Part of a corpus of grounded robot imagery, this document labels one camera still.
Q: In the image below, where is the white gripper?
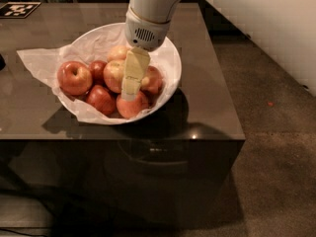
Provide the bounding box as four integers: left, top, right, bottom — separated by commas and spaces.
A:
121, 5, 171, 101

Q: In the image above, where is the yellow-red apple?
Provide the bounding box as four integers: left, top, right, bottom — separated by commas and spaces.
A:
104, 59, 124, 93
107, 45, 129, 61

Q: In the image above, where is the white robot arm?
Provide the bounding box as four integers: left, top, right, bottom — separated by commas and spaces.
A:
125, 0, 316, 96

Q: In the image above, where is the right red-yellow apple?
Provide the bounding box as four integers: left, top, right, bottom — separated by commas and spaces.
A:
141, 66, 163, 95

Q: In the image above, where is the white bowl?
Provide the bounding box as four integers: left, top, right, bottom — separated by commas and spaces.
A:
52, 23, 182, 125

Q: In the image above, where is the small dark red apple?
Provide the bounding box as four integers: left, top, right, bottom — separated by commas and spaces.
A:
88, 60, 107, 85

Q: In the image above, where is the front right red apple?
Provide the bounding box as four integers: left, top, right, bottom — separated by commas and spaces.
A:
117, 92, 149, 119

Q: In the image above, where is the front left red apple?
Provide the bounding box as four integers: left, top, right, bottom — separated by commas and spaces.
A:
86, 85, 116, 116

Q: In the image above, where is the red apple far left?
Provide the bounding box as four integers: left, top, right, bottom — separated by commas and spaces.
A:
57, 61, 93, 96

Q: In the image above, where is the white crumpled paper liner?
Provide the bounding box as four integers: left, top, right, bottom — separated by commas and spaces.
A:
18, 23, 170, 124

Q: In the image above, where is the dark object at left edge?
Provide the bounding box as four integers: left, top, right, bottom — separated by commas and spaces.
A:
0, 54, 6, 71

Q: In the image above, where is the black white fiducial marker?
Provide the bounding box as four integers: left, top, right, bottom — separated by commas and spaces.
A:
0, 2, 40, 19

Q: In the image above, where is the small red floor speck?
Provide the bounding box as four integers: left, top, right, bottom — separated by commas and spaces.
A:
267, 101, 275, 107

